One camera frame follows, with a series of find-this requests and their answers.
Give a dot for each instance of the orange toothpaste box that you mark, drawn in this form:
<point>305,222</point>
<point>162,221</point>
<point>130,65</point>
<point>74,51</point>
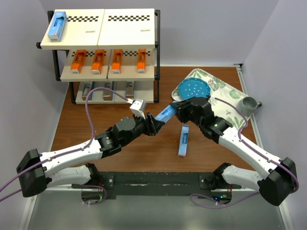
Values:
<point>98,61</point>
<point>141,61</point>
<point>78,61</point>
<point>117,61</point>

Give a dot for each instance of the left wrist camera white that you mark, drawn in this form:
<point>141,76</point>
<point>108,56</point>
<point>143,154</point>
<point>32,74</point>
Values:
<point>137,107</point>

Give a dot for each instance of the grey ceramic mug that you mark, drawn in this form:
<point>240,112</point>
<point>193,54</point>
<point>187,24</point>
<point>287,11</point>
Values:
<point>248,105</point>

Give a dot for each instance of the blue toothpaste box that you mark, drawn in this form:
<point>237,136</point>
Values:
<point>166,114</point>
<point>183,142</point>
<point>57,26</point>

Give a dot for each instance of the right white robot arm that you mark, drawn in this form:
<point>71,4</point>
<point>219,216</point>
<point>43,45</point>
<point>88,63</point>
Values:
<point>273,178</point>

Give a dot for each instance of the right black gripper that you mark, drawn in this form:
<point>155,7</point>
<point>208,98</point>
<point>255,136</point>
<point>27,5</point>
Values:
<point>181,108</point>

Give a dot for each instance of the aluminium frame rail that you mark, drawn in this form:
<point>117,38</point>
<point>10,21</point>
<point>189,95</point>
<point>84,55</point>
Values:
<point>62,208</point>

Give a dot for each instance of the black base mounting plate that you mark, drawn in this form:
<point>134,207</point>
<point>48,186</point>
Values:
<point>157,183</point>

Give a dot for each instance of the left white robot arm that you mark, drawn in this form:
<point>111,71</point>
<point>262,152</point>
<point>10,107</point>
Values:
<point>35,169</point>

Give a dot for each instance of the blue dotted plate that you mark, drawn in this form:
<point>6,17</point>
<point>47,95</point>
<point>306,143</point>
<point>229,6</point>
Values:
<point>193,87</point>

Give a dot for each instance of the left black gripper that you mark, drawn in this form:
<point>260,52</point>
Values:
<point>153,126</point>

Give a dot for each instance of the beige three-tier shelf rack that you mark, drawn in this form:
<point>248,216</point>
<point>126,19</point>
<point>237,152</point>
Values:
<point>108,29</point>

